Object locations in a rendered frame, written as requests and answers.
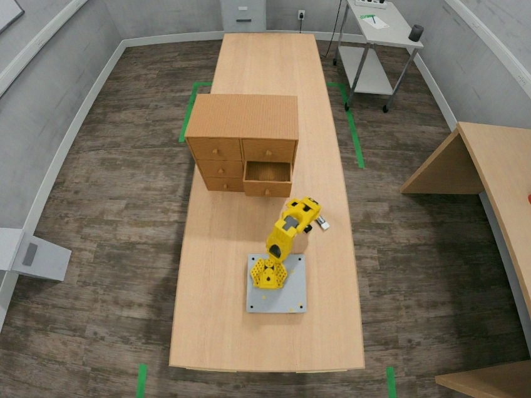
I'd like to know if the white eraser with black sleeve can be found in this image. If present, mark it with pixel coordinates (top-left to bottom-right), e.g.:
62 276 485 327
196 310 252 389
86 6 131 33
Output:
316 214 329 230

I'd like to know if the brown wooden chest of drawers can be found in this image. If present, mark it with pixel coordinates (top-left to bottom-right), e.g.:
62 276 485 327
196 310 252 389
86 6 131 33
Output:
184 94 299 191

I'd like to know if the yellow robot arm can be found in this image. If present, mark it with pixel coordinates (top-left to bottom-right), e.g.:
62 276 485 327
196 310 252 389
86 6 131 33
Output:
250 196 321 288

